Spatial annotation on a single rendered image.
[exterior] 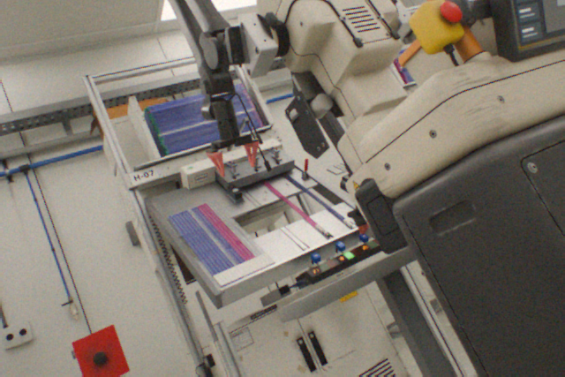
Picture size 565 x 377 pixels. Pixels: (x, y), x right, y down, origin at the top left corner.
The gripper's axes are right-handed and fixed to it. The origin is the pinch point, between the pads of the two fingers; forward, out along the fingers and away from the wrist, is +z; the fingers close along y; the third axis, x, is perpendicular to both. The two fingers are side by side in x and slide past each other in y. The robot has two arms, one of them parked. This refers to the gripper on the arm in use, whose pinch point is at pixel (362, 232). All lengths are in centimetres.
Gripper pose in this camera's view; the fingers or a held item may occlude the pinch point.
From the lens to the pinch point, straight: 195.6
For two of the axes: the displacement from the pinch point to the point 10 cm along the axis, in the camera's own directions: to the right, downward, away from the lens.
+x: 5.4, 4.0, -7.4
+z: 0.4, 8.7, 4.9
